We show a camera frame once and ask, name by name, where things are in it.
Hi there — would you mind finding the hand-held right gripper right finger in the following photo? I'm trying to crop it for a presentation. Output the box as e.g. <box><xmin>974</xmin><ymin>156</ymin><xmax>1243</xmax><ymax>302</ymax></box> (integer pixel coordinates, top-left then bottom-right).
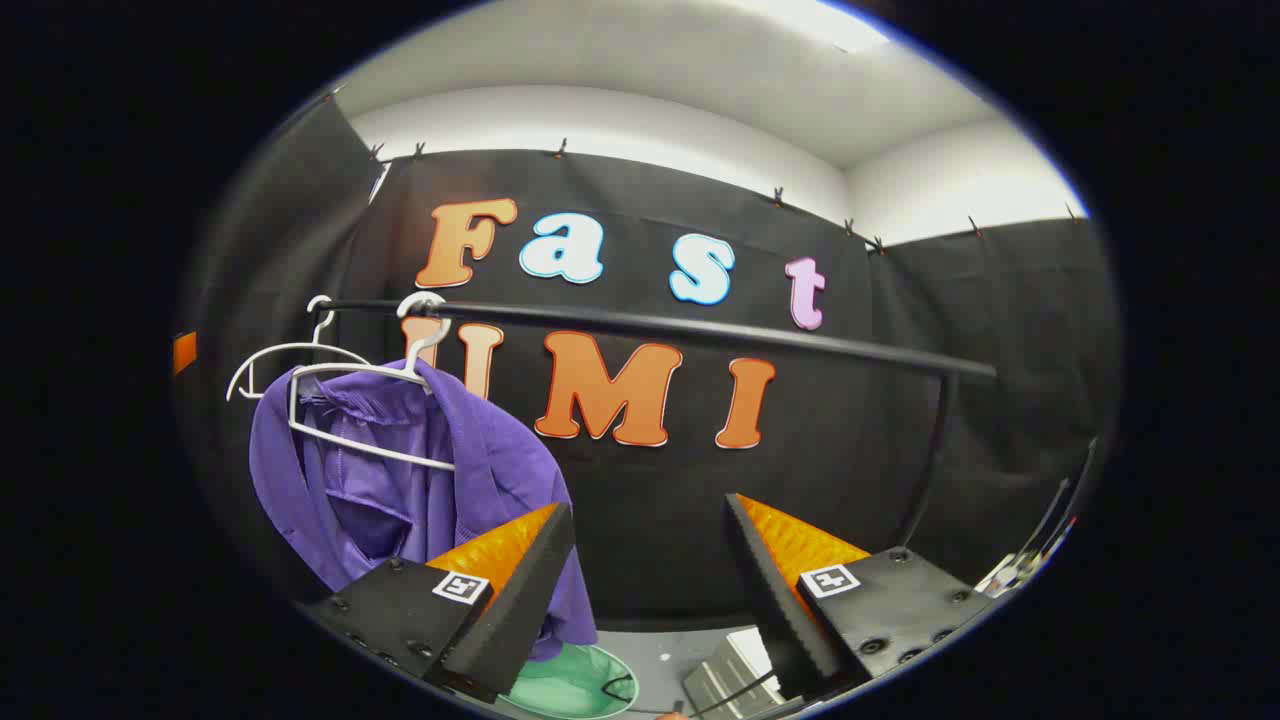
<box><xmin>724</xmin><ymin>492</ymin><xmax>1001</xmax><ymax>701</ymax></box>

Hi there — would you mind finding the green mesh laundry hamper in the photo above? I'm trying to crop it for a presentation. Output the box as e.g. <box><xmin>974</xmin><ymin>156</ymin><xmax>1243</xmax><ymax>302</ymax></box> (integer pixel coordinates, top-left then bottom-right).
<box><xmin>497</xmin><ymin>642</ymin><xmax>641</xmax><ymax>720</ymax></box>

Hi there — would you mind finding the black garment rack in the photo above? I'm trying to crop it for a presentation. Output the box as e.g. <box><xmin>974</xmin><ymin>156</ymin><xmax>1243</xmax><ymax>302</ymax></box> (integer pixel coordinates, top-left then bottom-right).
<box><xmin>320</xmin><ymin>297</ymin><xmax>999</xmax><ymax>549</ymax></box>

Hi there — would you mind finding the black cable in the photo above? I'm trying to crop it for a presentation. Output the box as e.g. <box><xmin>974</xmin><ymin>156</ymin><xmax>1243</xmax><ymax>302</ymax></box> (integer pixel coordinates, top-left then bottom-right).
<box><xmin>690</xmin><ymin>667</ymin><xmax>783</xmax><ymax>719</ymax></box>

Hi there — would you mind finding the row of black cloth clips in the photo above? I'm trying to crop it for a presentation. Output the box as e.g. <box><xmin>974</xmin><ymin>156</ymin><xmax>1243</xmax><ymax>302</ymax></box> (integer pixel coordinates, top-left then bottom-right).
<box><xmin>320</xmin><ymin>90</ymin><xmax>1083</xmax><ymax>256</ymax></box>

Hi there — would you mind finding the white cabinet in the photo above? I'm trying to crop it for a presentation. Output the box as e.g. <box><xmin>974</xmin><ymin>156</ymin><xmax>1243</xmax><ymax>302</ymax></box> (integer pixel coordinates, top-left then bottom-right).
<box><xmin>683</xmin><ymin>627</ymin><xmax>793</xmax><ymax>719</ymax></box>

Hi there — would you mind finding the purple shirt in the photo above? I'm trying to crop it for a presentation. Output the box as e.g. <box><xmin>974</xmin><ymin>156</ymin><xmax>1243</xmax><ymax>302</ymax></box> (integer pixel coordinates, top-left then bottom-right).
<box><xmin>249</xmin><ymin>360</ymin><xmax>599</xmax><ymax>662</ymax></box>

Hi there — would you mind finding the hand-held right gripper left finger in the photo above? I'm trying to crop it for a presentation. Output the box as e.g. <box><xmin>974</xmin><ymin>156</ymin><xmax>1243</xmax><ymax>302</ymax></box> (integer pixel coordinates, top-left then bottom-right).
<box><xmin>300</xmin><ymin>500</ymin><xmax>578</xmax><ymax>704</ymax></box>

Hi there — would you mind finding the black backdrop cloth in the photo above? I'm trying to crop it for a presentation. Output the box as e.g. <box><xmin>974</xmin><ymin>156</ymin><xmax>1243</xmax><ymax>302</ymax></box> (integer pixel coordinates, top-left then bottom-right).
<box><xmin>175</xmin><ymin>95</ymin><xmax>1121</xmax><ymax>629</ymax></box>

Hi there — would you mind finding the white plastic hanger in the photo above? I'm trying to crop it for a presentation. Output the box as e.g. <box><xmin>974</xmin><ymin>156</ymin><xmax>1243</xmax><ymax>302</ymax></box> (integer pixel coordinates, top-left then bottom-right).
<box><xmin>287</xmin><ymin>291</ymin><xmax>457</xmax><ymax>472</ymax></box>
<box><xmin>226</xmin><ymin>294</ymin><xmax>373</xmax><ymax>403</ymax></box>

